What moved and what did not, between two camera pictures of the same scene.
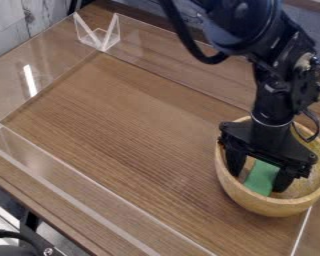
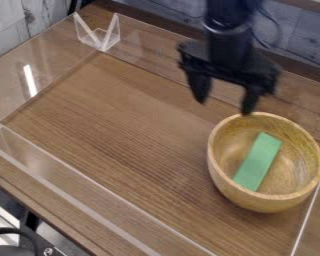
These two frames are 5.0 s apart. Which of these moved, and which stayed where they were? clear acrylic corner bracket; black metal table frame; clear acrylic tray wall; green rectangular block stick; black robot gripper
Moved: black robot gripper; green rectangular block stick
Stayed: black metal table frame; clear acrylic tray wall; clear acrylic corner bracket
